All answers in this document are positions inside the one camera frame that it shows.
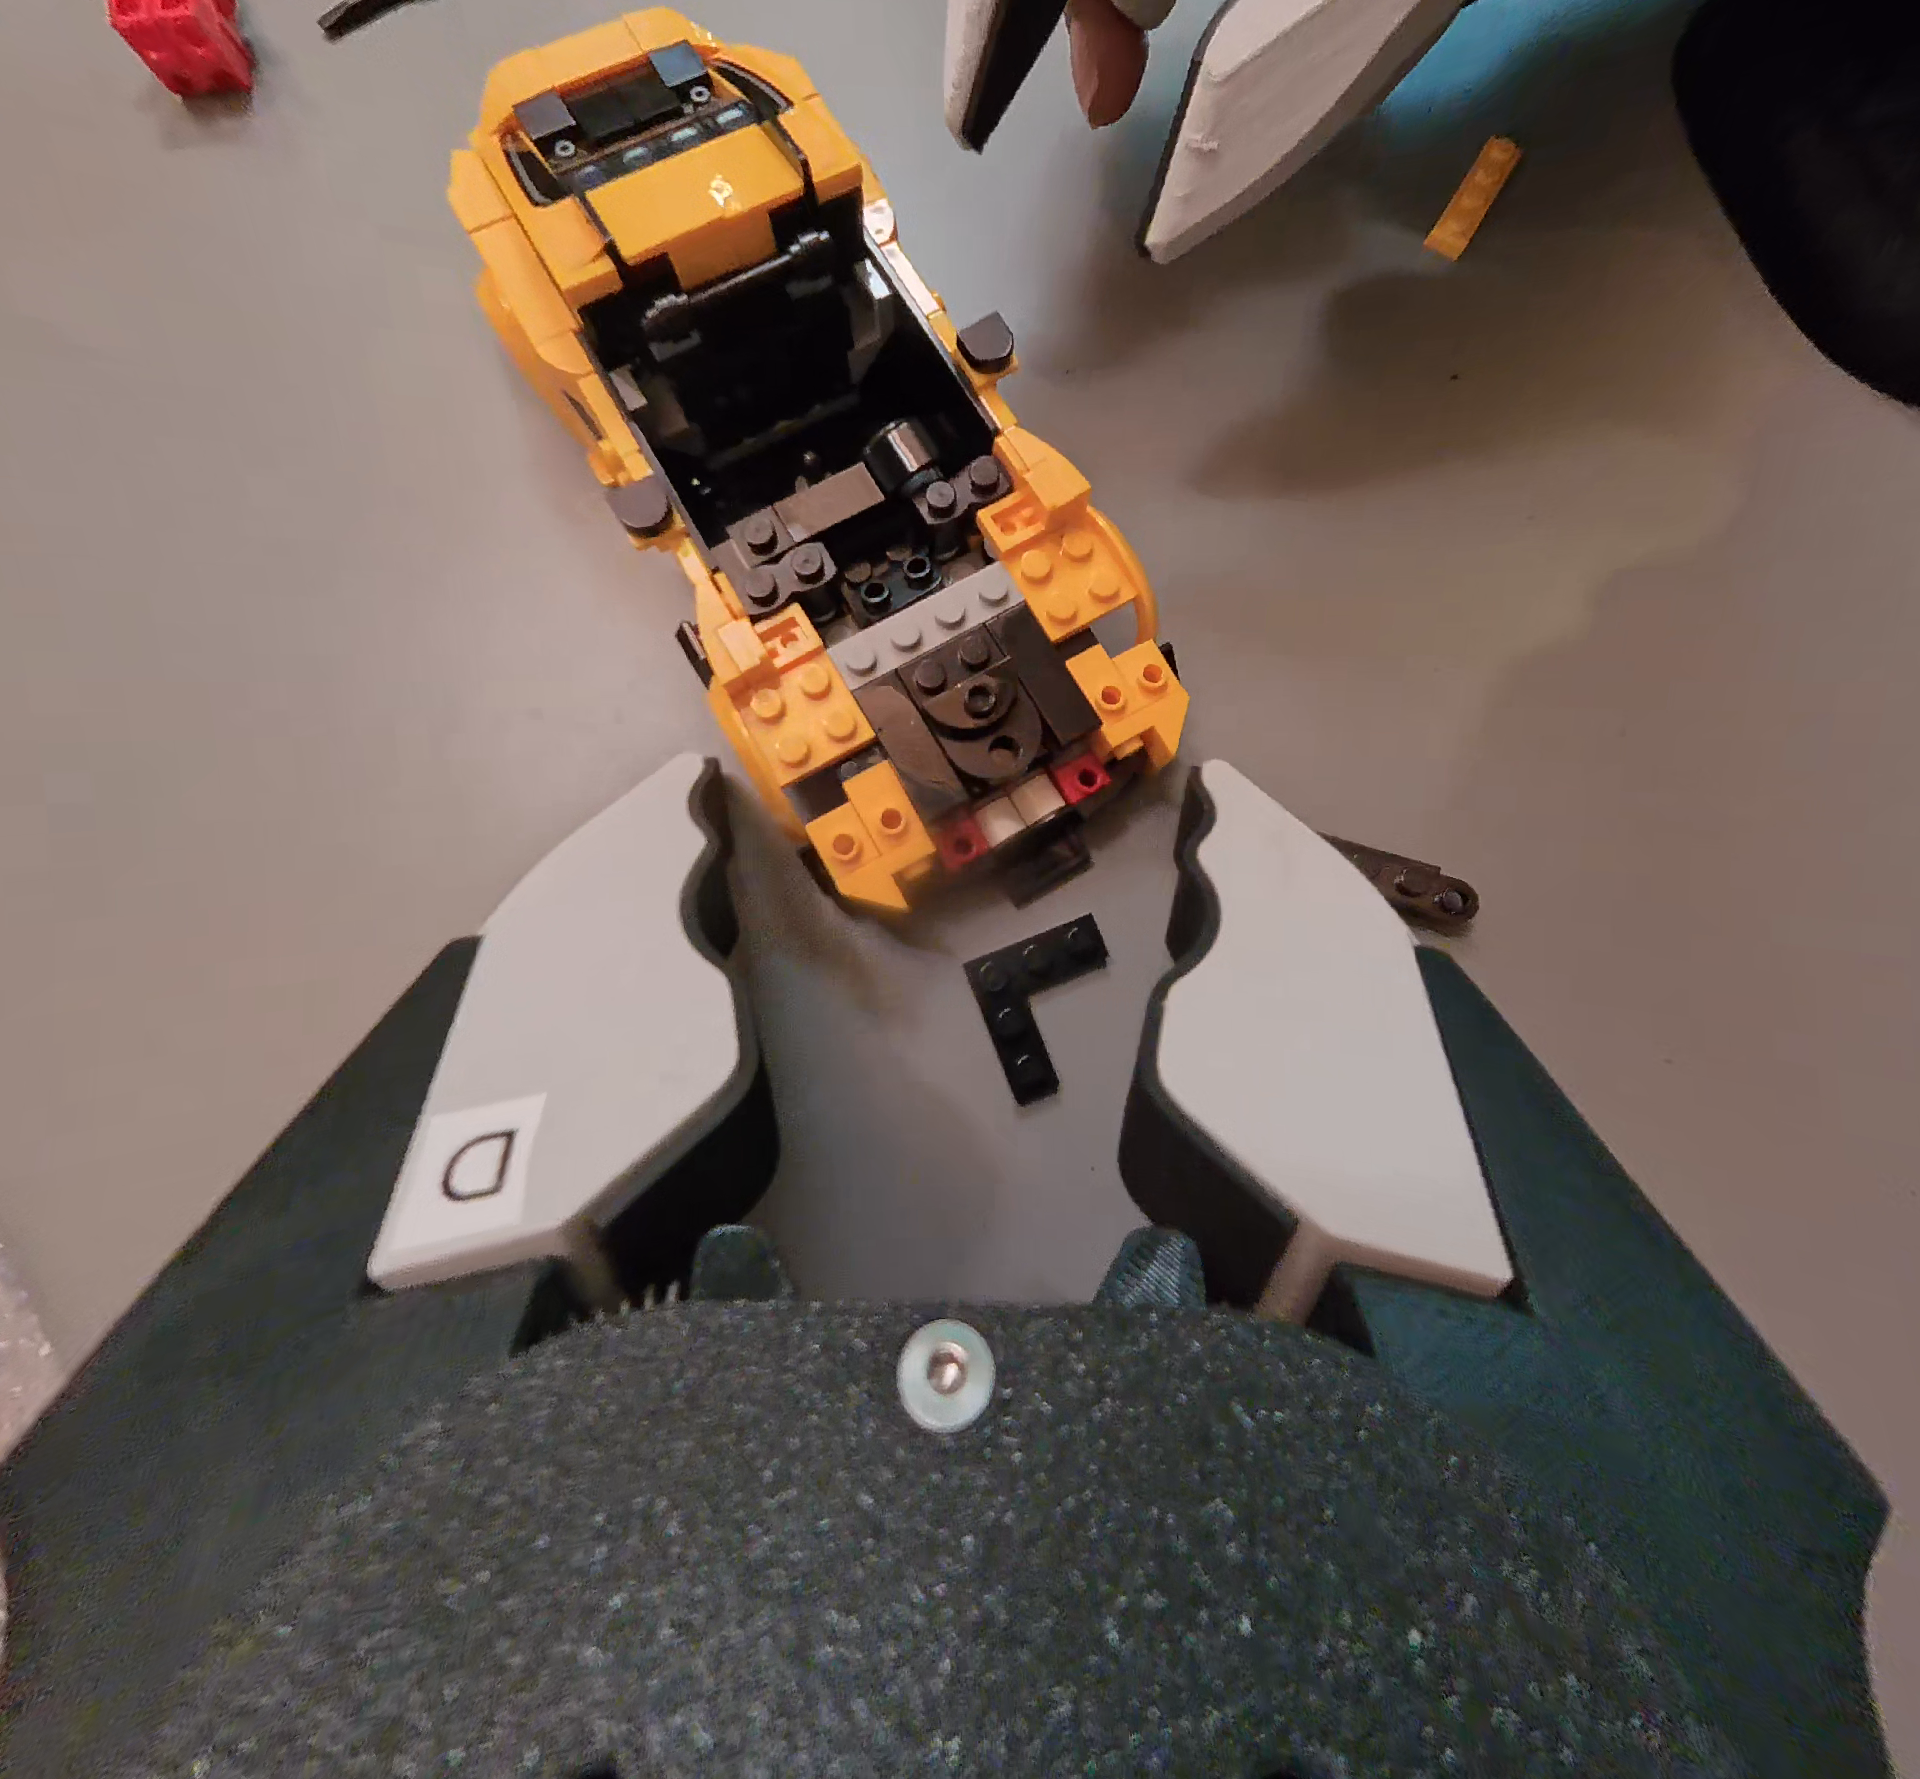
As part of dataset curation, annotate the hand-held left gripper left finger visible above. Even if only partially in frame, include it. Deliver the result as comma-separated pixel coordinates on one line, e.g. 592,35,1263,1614
368,754,783,1293

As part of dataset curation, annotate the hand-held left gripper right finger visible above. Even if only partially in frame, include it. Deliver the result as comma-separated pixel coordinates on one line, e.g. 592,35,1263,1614
1118,759,1516,1325

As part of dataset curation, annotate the black lego plate with ring end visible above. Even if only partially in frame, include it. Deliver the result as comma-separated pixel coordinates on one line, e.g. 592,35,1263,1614
1320,834,1480,928

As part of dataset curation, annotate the black L-shaped lego plate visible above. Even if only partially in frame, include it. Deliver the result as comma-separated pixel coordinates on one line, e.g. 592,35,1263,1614
964,912,1114,1108

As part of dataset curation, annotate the yellow lego car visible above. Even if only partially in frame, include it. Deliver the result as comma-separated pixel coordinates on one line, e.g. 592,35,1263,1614
447,7,1194,926

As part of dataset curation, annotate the person's right forearm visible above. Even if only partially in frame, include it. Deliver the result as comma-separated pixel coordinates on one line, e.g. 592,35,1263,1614
1672,0,1920,408

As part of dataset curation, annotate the small yellow lego brick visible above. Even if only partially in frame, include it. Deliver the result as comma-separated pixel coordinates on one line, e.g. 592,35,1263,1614
1424,136,1521,261

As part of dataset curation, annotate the person's right hand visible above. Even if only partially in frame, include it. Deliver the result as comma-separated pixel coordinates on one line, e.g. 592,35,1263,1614
1067,0,1167,131

